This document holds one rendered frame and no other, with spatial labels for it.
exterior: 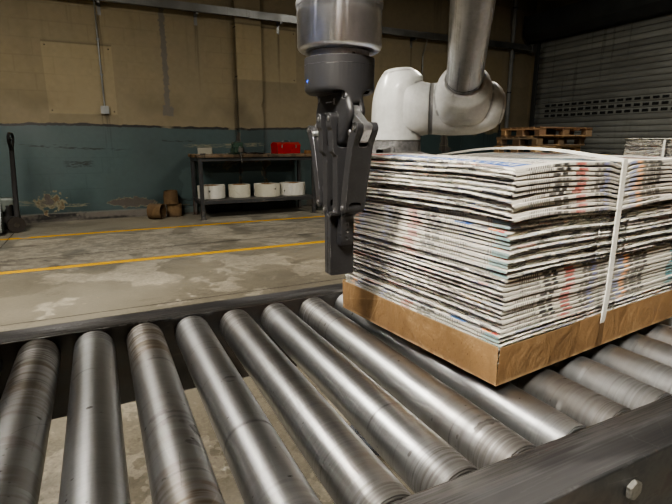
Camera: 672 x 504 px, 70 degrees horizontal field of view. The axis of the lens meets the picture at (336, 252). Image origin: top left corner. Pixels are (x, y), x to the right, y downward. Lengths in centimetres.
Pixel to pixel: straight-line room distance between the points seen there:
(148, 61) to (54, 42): 114
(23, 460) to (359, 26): 48
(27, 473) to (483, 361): 42
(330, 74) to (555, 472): 40
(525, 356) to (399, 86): 110
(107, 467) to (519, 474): 32
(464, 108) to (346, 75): 96
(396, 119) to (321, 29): 101
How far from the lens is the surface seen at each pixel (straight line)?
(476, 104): 145
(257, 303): 77
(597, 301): 65
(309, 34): 52
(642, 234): 70
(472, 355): 54
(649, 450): 50
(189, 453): 44
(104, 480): 44
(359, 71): 51
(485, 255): 51
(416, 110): 150
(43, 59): 763
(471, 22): 124
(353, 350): 63
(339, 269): 55
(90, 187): 756
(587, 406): 55
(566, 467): 45
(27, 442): 52
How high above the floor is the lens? 105
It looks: 13 degrees down
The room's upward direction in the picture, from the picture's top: straight up
